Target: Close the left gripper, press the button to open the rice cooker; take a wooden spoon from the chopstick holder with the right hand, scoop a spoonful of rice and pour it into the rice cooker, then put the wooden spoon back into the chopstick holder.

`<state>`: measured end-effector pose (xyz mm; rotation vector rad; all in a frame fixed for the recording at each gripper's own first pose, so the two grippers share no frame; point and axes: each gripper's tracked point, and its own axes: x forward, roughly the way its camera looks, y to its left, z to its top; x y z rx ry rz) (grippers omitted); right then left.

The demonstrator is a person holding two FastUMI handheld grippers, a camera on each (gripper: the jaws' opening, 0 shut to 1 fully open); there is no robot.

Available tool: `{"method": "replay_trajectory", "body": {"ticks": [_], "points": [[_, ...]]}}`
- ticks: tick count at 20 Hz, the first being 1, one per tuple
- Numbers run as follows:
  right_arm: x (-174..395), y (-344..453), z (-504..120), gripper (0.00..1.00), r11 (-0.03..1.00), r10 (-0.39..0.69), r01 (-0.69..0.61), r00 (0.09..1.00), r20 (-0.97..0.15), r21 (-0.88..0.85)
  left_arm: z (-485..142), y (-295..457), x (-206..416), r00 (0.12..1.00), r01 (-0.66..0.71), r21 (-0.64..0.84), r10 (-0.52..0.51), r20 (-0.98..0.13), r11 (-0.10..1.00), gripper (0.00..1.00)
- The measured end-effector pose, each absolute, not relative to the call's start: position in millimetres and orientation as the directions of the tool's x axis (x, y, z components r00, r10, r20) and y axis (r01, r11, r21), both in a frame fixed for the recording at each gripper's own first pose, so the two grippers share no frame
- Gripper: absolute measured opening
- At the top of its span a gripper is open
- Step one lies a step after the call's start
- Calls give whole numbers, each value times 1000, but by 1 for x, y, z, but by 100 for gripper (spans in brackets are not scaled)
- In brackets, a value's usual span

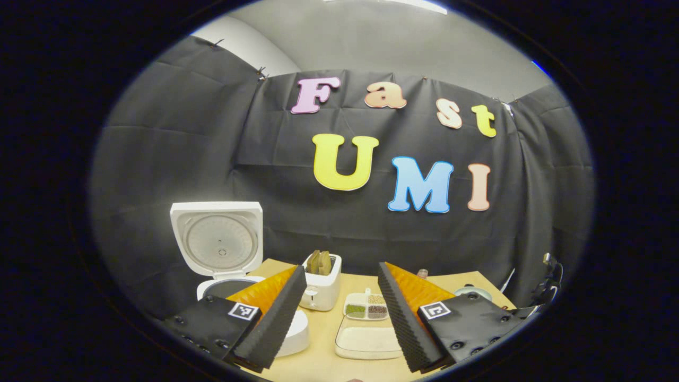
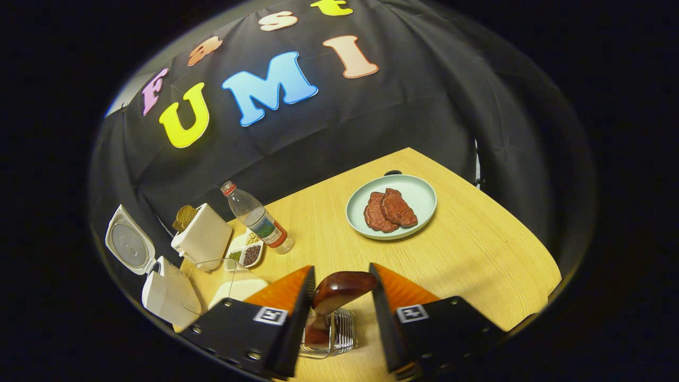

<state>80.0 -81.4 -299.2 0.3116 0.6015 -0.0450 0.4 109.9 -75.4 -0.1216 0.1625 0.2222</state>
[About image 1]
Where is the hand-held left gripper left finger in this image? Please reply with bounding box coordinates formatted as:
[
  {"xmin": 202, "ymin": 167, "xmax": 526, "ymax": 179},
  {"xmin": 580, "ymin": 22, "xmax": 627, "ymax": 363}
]
[{"xmin": 162, "ymin": 265, "xmax": 308, "ymax": 374}]

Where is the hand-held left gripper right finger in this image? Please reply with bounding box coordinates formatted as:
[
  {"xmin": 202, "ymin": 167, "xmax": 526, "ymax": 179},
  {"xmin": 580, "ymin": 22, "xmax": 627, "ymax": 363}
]
[{"xmin": 378, "ymin": 262, "xmax": 526, "ymax": 373}]

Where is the white rice cooker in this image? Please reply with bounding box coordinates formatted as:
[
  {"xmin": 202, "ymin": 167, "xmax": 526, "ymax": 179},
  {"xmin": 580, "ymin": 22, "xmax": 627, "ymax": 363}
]
[{"xmin": 170, "ymin": 202, "xmax": 311, "ymax": 357}]

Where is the white sectioned bean dish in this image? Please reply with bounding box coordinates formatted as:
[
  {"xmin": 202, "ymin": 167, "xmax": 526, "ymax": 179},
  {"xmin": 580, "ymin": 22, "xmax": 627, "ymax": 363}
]
[{"xmin": 344, "ymin": 288, "xmax": 389, "ymax": 320}]

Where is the white toaster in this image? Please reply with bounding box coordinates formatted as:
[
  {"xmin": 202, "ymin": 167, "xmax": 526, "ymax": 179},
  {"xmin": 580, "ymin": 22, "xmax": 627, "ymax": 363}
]
[{"xmin": 299, "ymin": 252, "xmax": 343, "ymax": 311}]

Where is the pale green plate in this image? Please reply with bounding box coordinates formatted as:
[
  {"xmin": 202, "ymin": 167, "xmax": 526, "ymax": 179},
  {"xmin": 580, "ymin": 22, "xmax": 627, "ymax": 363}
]
[{"xmin": 455, "ymin": 286, "xmax": 493, "ymax": 302}]

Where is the black backdrop cloth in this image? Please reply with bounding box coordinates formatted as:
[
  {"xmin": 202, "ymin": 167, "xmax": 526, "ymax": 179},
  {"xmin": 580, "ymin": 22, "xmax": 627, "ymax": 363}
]
[{"xmin": 90, "ymin": 34, "xmax": 595, "ymax": 319}]

